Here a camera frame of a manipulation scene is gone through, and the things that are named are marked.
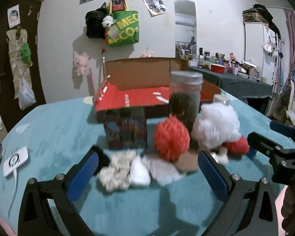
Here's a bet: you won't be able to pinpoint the red knitted plush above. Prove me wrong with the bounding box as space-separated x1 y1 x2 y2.
223 136 249 156

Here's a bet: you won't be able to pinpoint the white furry star plush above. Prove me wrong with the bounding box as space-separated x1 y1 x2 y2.
210 146 229 165

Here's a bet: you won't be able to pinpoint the white mesh pouf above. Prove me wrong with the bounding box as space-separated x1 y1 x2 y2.
191 102 241 150

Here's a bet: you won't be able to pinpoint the beige round powder puff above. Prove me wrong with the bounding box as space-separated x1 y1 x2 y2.
174 151 199 173

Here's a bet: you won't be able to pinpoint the orange-red mesh pouf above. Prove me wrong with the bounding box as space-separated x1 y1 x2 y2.
154 115 190 162

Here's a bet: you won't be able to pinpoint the white wipe packet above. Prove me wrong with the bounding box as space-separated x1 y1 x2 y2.
129 155 186 187

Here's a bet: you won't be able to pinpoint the speckled cream scrunchie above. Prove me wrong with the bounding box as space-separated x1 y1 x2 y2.
97 150 136 192

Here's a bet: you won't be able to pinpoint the black pom-pom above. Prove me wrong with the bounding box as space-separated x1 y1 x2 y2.
91 146 110 175

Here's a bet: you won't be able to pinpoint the person's right hand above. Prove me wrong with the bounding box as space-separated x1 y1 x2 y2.
281 186 295 235

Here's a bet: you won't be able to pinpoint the dark tablecloth side table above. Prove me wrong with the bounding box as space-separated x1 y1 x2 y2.
189 66 272 114

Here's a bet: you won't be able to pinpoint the white power bank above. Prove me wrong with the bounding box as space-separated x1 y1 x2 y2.
3 147 29 177

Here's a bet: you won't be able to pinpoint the small glass jar gold contents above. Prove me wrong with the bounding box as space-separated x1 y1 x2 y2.
213 94 230 105

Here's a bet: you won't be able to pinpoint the teal plush table cover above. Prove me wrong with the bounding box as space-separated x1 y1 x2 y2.
0 89 295 236

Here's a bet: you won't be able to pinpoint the red bowl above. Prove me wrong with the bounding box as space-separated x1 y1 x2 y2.
210 63 226 74

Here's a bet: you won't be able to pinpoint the white refrigerator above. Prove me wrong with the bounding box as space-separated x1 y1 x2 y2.
244 22 281 86

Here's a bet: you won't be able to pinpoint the large glass jar dark contents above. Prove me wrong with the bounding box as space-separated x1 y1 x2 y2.
169 71 203 133

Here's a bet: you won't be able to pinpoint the white plastic bag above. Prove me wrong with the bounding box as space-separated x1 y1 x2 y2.
18 77 36 110

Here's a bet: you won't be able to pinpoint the colourful beauty cream box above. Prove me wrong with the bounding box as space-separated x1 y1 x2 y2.
103 107 148 150

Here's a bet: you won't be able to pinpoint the red cardboard box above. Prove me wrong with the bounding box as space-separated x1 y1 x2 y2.
93 57 222 124

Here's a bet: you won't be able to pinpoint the green plush on door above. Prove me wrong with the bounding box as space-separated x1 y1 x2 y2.
19 43 32 67

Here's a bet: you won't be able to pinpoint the green tote bag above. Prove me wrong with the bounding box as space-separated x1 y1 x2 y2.
105 0 139 47

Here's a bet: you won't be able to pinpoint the small panda plush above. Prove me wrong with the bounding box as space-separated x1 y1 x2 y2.
102 16 114 28

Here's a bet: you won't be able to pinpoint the black hanging bag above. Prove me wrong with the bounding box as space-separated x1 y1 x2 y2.
85 2 108 39

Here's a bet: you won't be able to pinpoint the dark wooden door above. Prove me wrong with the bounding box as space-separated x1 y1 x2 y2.
0 0 46 131

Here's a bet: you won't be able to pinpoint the white charging cable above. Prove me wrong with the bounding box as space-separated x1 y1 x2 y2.
7 169 18 219

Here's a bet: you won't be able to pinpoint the wall mirror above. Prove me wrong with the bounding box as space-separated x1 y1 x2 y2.
174 0 197 59

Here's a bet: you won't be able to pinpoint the pink plush on wall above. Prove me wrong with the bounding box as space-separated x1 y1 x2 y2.
73 51 88 76

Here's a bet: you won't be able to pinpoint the photo poster on wall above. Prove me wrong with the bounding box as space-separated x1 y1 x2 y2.
143 0 167 17

